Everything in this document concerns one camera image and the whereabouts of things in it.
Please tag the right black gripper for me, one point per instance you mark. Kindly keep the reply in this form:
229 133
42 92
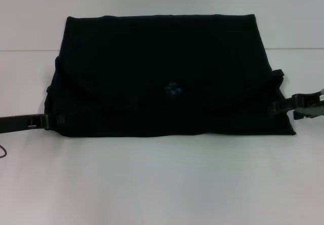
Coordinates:
308 106

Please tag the black shirt with FREE print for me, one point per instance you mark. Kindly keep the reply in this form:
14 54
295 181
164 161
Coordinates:
162 70

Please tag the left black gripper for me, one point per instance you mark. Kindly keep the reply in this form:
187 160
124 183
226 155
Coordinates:
17 123

